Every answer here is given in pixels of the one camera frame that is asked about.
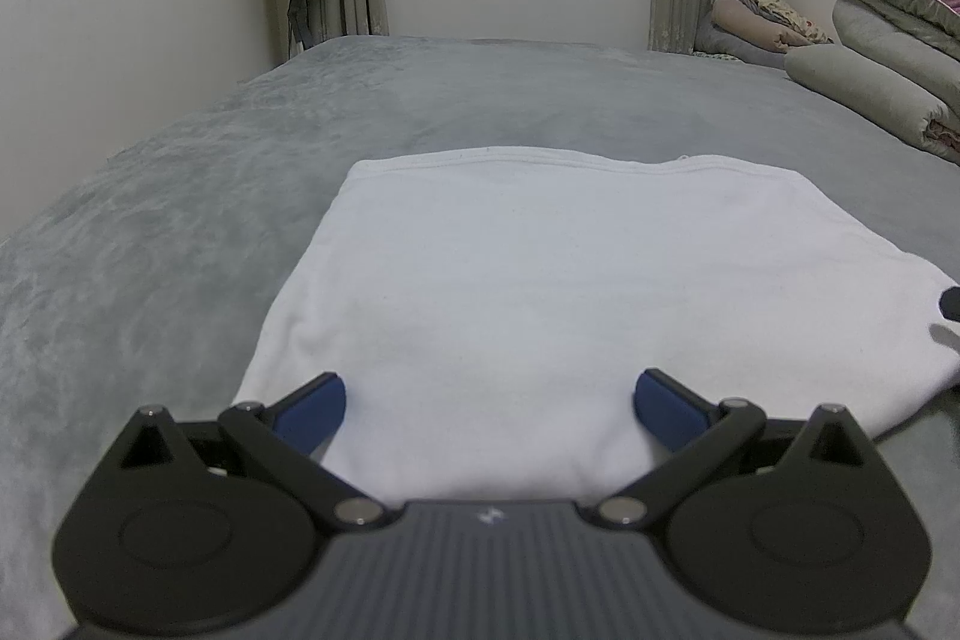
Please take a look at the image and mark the grey plush bed blanket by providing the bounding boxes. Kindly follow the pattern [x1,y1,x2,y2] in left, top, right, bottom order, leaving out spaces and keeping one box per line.
[0,34,960,640]

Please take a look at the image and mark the folded lavender blanket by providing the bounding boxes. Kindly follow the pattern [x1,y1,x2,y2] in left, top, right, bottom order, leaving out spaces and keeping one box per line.
[692,20,790,69]

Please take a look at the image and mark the floral folded cloth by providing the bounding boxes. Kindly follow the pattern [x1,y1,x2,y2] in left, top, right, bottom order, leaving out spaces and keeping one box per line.
[741,0,835,46]

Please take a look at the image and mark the dark hanging garment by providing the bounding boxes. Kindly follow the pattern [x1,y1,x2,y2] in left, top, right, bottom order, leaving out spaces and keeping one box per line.
[286,0,317,59]

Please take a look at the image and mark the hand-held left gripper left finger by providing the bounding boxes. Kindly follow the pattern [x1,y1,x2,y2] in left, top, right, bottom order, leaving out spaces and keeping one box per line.
[120,372,395,531]

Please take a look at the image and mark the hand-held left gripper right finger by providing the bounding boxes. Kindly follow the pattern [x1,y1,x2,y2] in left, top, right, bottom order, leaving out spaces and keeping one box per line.
[596,368,875,531]

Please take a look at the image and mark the white printed sweatshirt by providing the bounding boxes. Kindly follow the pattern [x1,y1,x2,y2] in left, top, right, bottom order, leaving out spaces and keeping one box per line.
[231,146,960,507]

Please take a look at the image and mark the folded pink blanket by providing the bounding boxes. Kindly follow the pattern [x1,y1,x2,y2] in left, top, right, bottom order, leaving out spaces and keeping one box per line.
[710,0,812,51]

